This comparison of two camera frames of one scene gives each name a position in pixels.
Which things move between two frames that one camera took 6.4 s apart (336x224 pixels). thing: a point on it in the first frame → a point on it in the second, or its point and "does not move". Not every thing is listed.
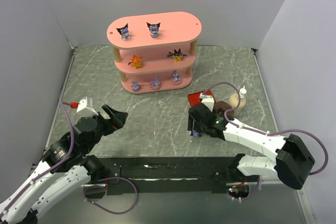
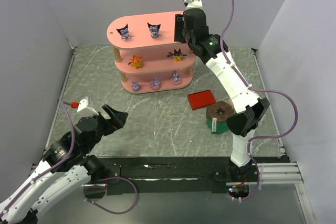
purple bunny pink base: x=155 y=84 does not move
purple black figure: x=154 y=29 does not move
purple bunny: x=176 y=79 does not move
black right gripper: x=196 y=117 → x=180 y=28
